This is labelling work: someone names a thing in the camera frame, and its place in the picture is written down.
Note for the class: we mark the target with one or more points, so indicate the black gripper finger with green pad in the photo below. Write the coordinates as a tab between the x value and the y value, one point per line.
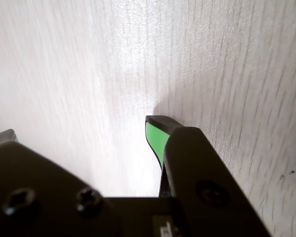
199	172

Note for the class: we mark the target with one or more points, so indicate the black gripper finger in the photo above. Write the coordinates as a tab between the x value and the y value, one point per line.
39	197

